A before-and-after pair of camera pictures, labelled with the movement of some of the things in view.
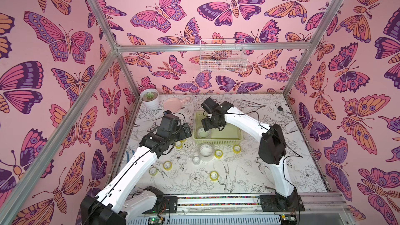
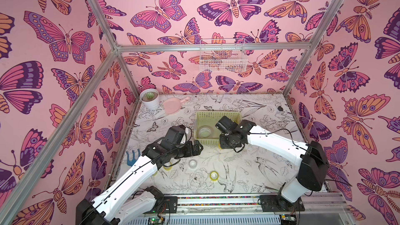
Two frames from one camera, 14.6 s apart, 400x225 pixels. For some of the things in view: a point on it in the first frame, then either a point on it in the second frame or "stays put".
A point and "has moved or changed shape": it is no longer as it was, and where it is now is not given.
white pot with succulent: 150,98 stays put
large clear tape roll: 203,134 stays put
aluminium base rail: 320,209 stays put
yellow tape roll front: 214,175 stays put
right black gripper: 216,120 -> 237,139
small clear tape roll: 196,160 has moved or changed shape
